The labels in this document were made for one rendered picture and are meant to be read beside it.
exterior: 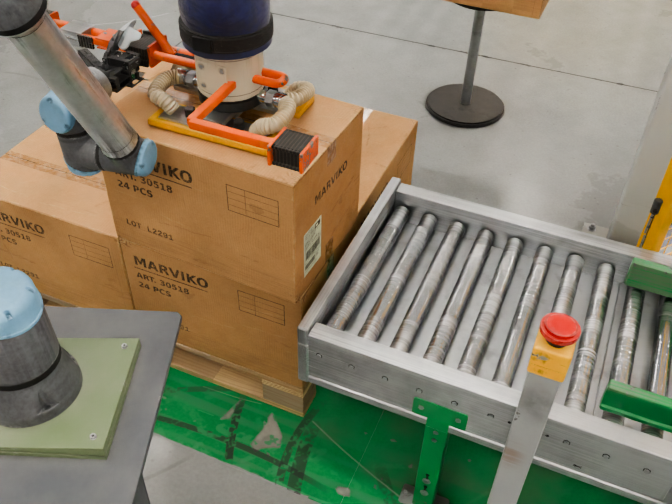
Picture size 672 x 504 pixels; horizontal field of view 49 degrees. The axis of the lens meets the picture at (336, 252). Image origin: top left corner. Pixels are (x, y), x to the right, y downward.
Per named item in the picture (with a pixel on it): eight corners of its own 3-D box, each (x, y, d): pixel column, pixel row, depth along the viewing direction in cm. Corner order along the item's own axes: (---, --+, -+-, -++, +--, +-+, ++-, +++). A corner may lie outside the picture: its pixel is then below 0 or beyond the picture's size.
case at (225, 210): (357, 220, 227) (364, 106, 200) (295, 304, 200) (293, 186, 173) (193, 166, 245) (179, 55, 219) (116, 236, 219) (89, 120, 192)
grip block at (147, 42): (171, 53, 198) (168, 33, 194) (150, 70, 191) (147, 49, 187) (144, 47, 200) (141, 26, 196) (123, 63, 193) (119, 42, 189)
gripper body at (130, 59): (146, 78, 190) (118, 100, 181) (117, 71, 192) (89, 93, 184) (141, 51, 184) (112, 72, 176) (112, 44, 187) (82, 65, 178)
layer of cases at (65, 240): (408, 206, 297) (418, 120, 270) (303, 389, 228) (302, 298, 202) (155, 135, 330) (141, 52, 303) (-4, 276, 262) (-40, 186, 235)
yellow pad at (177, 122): (284, 136, 188) (283, 119, 184) (266, 157, 181) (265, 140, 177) (169, 106, 197) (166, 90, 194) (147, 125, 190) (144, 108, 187)
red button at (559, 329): (579, 332, 134) (585, 317, 131) (572, 360, 129) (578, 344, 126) (540, 320, 136) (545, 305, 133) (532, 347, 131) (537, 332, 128)
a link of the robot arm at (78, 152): (101, 182, 179) (88, 138, 171) (60, 176, 182) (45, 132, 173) (121, 161, 185) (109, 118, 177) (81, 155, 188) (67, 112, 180)
